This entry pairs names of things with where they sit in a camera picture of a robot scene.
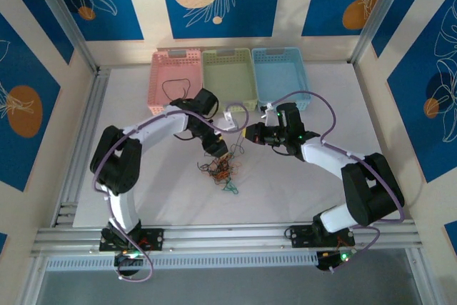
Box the clear plastic rod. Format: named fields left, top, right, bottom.
left=348, top=0, right=418, bottom=66

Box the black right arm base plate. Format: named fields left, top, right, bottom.
left=288, top=224, right=356, bottom=249

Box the white table mat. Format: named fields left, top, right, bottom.
left=73, top=65, right=406, bottom=228

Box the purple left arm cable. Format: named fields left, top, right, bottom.
left=91, top=103, right=250, bottom=283

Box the grey slotted cable duct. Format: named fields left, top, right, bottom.
left=44, top=251, right=321, bottom=272

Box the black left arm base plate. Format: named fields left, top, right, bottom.
left=99, top=228, right=164, bottom=252

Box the black controller box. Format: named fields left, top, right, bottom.
left=316, top=249, right=358, bottom=274
left=114, top=247, right=148, bottom=277

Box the blue plastic basket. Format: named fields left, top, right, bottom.
left=251, top=46, right=312, bottom=113

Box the aluminium side rail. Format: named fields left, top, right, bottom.
left=53, top=67, right=111, bottom=227

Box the green plastic basket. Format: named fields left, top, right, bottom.
left=201, top=47, right=258, bottom=113

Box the aluminium frame post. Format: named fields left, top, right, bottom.
left=24, top=0, right=100, bottom=74

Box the aluminium mounting rail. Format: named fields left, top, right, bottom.
left=30, top=219, right=419, bottom=259

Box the thin green cable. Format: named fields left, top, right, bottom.
left=214, top=175, right=241, bottom=196

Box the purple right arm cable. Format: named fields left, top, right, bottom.
left=269, top=90, right=406, bottom=274

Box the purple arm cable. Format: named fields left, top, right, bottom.
left=91, top=103, right=250, bottom=283
left=269, top=90, right=406, bottom=274

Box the pink plastic basket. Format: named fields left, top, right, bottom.
left=147, top=49, right=203, bottom=117

